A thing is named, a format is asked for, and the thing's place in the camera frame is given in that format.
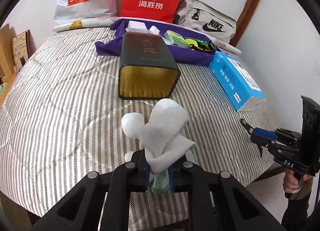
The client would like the green wet wipes pack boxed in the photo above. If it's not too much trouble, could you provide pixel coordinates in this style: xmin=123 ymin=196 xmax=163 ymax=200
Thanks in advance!
xmin=164 ymin=30 xmax=189 ymax=49

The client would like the yellow black pouch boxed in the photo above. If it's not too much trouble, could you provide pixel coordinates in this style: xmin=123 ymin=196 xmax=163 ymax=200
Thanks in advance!
xmin=187 ymin=39 xmax=216 ymax=55

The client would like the dark green tin box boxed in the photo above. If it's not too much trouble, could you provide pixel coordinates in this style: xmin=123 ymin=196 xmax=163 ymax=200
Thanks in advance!
xmin=118 ymin=32 xmax=181 ymax=100

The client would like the white sponge block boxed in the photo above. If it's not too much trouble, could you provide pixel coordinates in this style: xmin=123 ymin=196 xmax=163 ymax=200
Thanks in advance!
xmin=125 ymin=20 xmax=149 ymax=33

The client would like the brown wooden door frame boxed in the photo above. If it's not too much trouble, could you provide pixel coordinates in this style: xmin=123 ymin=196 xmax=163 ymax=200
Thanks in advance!
xmin=230 ymin=0 xmax=260 ymax=46

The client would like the light green cloth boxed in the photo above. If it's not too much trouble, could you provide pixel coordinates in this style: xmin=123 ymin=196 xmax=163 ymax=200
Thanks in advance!
xmin=151 ymin=128 xmax=196 ymax=195

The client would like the blue tissue pack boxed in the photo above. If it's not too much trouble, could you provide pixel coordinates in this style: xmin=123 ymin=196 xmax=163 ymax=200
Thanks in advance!
xmin=209 ymin=51 xmax=265 ymax=111

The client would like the brown patterned gift box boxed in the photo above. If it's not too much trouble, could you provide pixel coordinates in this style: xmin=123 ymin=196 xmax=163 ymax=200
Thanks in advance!
xmin=12 ymin=30 xmax=31 ymax=69

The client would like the striped quilted mattress cover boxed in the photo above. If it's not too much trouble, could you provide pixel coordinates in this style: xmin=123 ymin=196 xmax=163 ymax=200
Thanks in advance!
xmin=1 ymin=28 xmax=277 ymax=230

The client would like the purple towel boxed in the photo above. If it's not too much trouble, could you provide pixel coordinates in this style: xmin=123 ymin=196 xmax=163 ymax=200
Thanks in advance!
xmin=95 ymin=18 xmax=214 ymax=67

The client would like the green snack packet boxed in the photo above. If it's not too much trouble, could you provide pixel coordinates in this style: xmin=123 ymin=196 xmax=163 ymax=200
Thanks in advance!
xmin=184 ymin=37 xmax=214 ymax=51

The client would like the white glove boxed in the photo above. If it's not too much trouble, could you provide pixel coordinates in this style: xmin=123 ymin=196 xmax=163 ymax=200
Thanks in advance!
xmin=121 ymin=98 xmax=195 ymax=175

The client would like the person's right hand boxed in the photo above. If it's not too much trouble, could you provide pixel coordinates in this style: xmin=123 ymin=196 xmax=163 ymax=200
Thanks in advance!
xmin=283 ymin=168 xmax=313 ymax=196

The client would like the grey Nike bag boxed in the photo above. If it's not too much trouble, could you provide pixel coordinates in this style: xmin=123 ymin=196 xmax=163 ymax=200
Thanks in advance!
xmin=174 ymin=0 xmax=236 ymax=43

